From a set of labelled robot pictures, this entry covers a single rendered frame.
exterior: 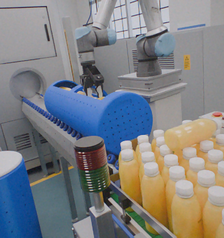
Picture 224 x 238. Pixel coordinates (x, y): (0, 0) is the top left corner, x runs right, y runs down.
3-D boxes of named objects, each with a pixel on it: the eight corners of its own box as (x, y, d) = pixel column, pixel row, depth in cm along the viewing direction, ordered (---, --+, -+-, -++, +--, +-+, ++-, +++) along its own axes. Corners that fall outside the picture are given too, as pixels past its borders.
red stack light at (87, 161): (99, 153, 56) (96, 137, 55) (112, 163, 51) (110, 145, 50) (72, 162, 54) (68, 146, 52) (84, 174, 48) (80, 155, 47)
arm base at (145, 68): (145, 72, 162) (144, 56, 159) (166, 72, 152) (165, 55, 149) (131, 77, 151) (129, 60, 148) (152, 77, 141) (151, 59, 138)
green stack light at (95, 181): (102, 173, 58) (99, 153, 56) (116, 185, 52) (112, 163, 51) (76, 183, 55) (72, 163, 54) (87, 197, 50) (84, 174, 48)
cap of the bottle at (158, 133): (159, 133, 97) (158, 128, 97) (166, 135, 94) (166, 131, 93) (151, 136, 95) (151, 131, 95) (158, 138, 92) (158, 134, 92)
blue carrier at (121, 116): (85, 111, 195) (76, 75, 185) (157, 141, 120) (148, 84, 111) (50, 123, 183) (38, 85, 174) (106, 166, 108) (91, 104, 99)
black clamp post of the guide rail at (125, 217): (126, 215, 83) (123, 193, 80) (131, 220, 80) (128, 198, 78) (120, 218, 82) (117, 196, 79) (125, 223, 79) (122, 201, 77)
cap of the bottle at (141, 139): (147, 143, 89) (147, 138, 89) (136, 143, 90) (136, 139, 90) (149, 139, 93) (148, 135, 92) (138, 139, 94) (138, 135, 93)
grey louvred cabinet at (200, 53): (120, 122, 470) (109, 41, 428) (232, 154, 299) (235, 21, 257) (95, 131, 441) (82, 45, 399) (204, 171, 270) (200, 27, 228)
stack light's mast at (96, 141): (105, 196, 59) (95, 133, 55) (119, 210, 54) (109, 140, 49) (80, 207, 57) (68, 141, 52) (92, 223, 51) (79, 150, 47)
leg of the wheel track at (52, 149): (58, 170, 316) (48, 123, 298) (60, 172, 311) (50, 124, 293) (54, 172, 313) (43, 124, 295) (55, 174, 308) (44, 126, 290)
